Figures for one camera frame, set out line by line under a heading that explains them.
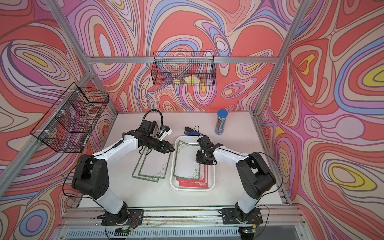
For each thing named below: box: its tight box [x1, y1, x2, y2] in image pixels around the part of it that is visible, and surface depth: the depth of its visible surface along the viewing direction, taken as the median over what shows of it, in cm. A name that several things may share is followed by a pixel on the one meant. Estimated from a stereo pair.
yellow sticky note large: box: [183, 75, 201, 86], surface depth 92 cm
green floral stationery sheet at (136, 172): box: [131, 154, 160, 183], surface depth 90 cm
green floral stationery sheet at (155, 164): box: [137, 148, 171, 179], surface depth 91 cm
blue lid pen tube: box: [215, 109, 229, 135], surface depth 96 cm
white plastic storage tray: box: [170, 135, 216, 192], surface depth 88 cm
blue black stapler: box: [184, 126, 199, 136], surface depth 106 cm
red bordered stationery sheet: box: [176, 165, 209, 189], surface depth 86 cm
